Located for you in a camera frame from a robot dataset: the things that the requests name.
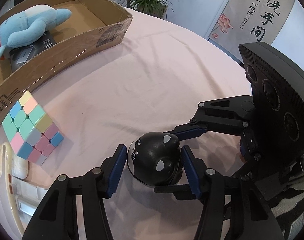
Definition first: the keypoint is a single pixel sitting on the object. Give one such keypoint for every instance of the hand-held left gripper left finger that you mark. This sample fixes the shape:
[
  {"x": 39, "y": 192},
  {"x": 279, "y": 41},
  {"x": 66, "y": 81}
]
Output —
[{"x": 115, "y": 172}]

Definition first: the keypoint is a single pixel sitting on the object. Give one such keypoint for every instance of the black whale toy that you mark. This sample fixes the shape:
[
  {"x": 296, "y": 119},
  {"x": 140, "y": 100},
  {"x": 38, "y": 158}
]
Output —
[{"x": 152, "y": 155}]

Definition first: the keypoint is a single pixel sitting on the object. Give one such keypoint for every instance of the white earbuds case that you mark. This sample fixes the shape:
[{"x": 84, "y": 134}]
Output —
[{"x": 20, "y": 168}]

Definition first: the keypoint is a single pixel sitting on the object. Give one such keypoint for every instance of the cardboard box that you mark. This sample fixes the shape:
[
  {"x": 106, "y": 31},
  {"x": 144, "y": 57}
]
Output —
[{"x": 67, "y": 52}]

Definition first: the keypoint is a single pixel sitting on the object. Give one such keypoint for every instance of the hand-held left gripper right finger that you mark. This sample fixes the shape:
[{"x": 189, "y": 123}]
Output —
[{"x": 191, "y": 175}]

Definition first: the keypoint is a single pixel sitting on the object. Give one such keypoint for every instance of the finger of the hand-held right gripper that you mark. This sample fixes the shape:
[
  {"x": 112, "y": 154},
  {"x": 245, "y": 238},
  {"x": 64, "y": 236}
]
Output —
[
  {"x": 191, "y": 132},
  {"x": 177, "y": 190}
]

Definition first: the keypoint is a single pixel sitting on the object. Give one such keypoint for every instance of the black product box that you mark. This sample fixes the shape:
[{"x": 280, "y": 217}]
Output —
[{"x": 42, "y": 42}]

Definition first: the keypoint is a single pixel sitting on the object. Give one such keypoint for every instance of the cream phone case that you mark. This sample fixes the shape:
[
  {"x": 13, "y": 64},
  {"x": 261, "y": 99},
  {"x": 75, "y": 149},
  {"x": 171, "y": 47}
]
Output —
[{"x": 9, "y": 165}]

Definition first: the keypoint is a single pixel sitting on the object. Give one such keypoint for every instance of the blue plush toy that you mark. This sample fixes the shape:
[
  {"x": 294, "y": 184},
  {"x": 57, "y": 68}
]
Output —
[{"x": 29, "y": 27}]

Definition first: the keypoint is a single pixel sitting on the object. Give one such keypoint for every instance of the person's black-white clothing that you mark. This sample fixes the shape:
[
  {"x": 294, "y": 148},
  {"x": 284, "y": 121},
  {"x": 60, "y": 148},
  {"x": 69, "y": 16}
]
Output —
[{"x": 291, "y": 195}]

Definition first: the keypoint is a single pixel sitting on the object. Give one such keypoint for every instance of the pastel puzzle cube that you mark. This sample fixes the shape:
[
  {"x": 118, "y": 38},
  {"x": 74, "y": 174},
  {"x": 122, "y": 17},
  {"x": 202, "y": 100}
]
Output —
[{"x": 29, "y": 127}]

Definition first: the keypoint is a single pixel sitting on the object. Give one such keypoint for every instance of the white folding stand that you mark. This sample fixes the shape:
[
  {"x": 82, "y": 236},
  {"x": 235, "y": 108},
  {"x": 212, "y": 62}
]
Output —
[{"x": 27, "y": 192}]

